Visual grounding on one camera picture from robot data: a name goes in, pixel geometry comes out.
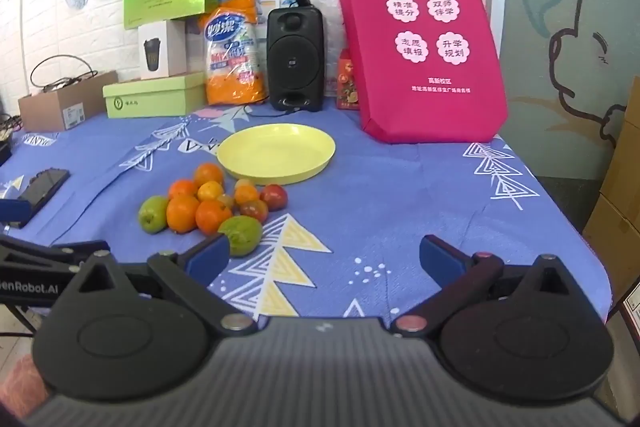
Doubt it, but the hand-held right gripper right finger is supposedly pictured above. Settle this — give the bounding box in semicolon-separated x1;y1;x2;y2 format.
391;235;601;335

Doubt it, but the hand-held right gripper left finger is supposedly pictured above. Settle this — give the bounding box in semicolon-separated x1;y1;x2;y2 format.
52;233;258;338

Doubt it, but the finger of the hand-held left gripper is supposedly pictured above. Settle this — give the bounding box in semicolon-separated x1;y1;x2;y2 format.
0;234;108;274
0;201;32;229

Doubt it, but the green apple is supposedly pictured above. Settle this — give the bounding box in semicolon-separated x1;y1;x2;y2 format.
218;215;263;257
138;196;171;234

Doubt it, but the large orange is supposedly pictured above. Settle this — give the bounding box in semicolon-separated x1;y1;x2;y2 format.
166;195;201;234

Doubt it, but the dark red tomato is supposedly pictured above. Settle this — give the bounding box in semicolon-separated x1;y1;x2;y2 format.
239;199;269;224

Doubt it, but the pale orange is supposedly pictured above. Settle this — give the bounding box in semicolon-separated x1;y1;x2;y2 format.
197;181;225;204

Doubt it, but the small orange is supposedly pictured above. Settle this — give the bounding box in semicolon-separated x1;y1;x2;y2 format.
234;184;260;206

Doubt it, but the yellow plate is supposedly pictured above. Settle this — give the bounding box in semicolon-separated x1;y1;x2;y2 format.
216;123;337;186

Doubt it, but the black flat device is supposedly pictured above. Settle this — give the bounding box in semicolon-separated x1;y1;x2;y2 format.
17;167;71;228

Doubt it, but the blue patterned tablecloth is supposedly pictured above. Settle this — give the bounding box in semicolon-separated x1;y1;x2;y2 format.
0;107;613;323

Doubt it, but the brown cardboard box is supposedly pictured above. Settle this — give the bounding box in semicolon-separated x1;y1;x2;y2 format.
18;71;119;132

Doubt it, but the pale green flat box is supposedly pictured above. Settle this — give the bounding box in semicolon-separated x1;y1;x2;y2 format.
102;72;208;119

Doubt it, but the orange white plastic package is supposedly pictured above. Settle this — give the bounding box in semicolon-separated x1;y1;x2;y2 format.
198;0;268;106

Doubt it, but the cardboard carton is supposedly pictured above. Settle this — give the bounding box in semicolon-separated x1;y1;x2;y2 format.
582;194;640;300
600;77;640;208

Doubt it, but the red printed box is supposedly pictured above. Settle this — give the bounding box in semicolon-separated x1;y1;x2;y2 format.
336;48;362;110

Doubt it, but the white cup box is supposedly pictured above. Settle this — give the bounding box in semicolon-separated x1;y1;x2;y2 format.
137;19;188;80

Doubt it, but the pink tote bag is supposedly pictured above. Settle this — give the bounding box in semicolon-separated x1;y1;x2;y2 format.
338;0;510;144

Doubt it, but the black speaker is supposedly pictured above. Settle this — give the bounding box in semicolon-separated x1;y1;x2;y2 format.
266;5;326;112

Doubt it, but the black cable bundle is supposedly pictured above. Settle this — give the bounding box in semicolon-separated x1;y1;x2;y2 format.
30;55;99;94

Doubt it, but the black speaker cable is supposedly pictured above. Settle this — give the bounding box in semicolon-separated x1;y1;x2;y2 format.
243;103;301;124

